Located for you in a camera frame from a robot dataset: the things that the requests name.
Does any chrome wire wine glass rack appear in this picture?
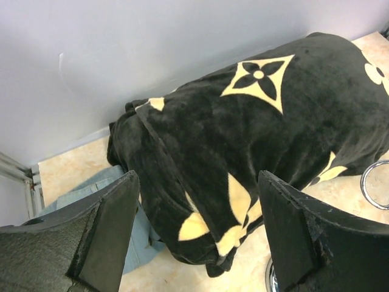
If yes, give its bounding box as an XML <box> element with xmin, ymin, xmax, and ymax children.
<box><xmin>264</xmin><ymin>160</ymin><xmax>389</xmax><ymax>292</ymax></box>

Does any black floral plush pillow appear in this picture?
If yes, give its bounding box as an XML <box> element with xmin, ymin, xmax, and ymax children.
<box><xmin>107</xmin><ymin>32</ymin><xmax>388</xmax><ymax>277</ymax></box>

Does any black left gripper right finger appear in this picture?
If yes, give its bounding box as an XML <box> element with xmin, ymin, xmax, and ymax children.
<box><xmin>258</xmin><ymin>171</ymin><xmax>388</xmax><ymax>291</ymax></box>

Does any light blue denim cloth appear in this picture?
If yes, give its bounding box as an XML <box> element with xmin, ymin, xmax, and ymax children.
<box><xmin>38</xmin><ymin>165</ymin><xmax>165</xmax><ymax>274</ymax></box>

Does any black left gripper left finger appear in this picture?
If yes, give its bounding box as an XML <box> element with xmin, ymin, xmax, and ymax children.
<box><xmin>1</xmin><ymin>171</ymin><xmax>139</xmax><ymax>291</ymax></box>

